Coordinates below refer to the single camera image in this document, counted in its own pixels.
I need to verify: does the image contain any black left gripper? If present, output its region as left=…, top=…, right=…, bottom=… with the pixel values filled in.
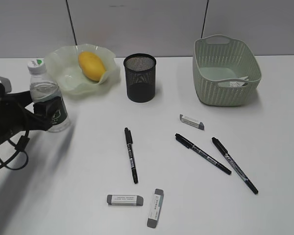
left=0, top=91, right=61, bottom=145

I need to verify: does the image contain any clear water bottle green label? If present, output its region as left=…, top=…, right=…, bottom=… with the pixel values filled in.
left=27, top=59, right=71, bottom=133

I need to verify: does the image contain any yellow mango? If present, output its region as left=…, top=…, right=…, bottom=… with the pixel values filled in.
left=78, top=51, right=106, bottom=82

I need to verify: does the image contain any black marker pen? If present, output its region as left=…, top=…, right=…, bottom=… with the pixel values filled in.
left=212, top=137, right=259, bottom=195
left=175, top=133, right=232, bottom=175
left=124, top=127, right=138, bottom=184

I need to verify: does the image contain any waste paper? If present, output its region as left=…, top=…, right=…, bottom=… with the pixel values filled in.
left=228, top=76, right=249, bottom=87

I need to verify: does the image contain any pale green wavy plate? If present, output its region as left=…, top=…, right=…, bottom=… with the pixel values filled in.
left=44, top=44, right=120, bottom=96

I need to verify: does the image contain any black mesh pen holder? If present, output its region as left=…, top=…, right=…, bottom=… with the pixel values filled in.
left=123, top=53, right=156, bottom=103

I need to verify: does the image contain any grey white eraser lower left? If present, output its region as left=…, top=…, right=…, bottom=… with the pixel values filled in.
left=106, top=194, right=144, bottom=206

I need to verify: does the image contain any grey white eraser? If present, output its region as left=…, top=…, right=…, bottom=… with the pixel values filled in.
left=147, top=188, right=164, bottom=228
left=179, top=114, right=204, bottom=130
left=106, top=194, right=144, bottom=206

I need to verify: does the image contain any grey white eraser upper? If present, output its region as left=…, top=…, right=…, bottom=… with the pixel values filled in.
left=179, top=114, right=204, bottom=130

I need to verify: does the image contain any grey white eraser lower right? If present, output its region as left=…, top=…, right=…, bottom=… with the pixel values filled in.
left=147, top=188, right=164, bottom=228

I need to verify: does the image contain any pale green woven plastic basket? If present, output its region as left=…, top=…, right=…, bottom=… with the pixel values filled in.
left=193, top=35, right=262, bottom=107

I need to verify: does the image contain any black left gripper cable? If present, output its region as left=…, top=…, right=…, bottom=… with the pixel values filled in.
left=0, top=101, right=31, bottom=174

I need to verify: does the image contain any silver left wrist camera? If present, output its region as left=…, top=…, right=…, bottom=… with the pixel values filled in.
left=0, top=76, right=12, bottom=94

